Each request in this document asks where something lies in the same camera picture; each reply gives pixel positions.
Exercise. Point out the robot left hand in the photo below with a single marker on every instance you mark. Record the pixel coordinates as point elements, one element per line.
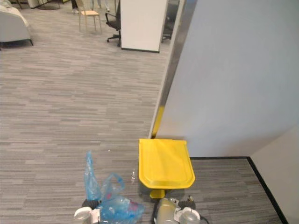
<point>91,203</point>

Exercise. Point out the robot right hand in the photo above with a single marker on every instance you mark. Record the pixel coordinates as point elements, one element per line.
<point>187,204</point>

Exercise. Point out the blue translucent plastic rubbish bag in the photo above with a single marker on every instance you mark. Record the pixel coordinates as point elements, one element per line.
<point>116,207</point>

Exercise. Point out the yellow pedal trash can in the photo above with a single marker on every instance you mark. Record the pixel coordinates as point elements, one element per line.
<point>163,161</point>

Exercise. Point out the small clear plastic scrap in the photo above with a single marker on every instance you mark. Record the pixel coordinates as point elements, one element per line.
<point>133,176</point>

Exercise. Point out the black baseboard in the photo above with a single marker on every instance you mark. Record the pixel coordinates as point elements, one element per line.
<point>264,182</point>

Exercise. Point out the silver metal corner trim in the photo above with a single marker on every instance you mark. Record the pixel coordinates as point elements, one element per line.
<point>174,51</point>

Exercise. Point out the black office chair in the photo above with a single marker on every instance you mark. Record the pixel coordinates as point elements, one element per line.
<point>114,21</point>
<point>169,21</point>

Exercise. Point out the white partition panel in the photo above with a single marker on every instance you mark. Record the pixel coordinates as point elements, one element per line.
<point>142,23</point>

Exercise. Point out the wooden chair with metal legs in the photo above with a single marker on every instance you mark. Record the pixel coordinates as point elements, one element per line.
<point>90,12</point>

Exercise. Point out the light grey sofa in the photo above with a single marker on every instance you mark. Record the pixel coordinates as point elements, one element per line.
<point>11,25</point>

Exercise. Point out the person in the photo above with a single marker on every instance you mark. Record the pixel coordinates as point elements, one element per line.
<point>74,7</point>
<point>105,4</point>

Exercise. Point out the round black table base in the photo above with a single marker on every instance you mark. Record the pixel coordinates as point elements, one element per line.
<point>47,5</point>

